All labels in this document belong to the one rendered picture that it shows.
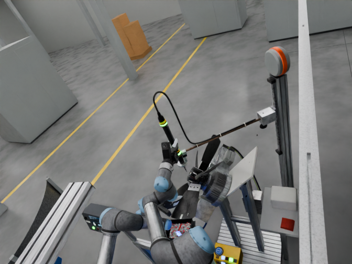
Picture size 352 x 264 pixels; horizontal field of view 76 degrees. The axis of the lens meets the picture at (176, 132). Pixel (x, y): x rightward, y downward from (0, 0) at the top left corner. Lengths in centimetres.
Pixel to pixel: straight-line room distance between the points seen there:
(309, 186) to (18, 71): 723
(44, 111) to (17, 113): 71
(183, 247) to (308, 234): 57
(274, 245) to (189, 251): 176
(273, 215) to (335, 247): 100
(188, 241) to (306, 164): 56
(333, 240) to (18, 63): 736
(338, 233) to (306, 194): 230
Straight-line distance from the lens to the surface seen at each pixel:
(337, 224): 289
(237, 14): 835
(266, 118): 153
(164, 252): 99
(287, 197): 184
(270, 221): 187
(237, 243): 261
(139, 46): 943
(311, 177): 58
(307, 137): 67
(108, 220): 150
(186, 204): 166
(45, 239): 80
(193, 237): 97
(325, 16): 662
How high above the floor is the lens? 250
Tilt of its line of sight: 35 degrees down
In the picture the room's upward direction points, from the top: 24 degrees counter-clockwise
